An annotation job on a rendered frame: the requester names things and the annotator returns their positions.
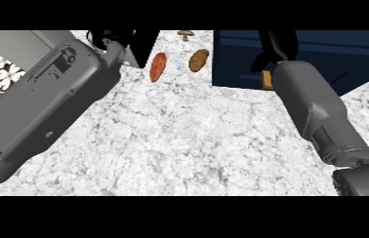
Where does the orange can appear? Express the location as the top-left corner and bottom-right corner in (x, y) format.
(260, 69), (277, 91)

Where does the dark blue open drawer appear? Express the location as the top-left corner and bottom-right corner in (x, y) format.
(213, 29), (369, 98)

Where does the pale grey appliance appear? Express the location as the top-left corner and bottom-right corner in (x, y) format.
(0, 29), (92, 95)

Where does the brown mushroom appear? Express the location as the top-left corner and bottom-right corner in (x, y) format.
(176, 29), (197, 43)

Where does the brown potato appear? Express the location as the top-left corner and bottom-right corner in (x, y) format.
(188, 48), (212, 73)

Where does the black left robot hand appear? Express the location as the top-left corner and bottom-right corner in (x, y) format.
(86, 29), (162, 69)

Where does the orange-red sweet potato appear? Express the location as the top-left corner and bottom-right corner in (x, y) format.
(150, 52), (169, 84)

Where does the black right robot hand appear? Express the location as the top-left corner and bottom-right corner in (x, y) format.
(249, 29), (302, 74)

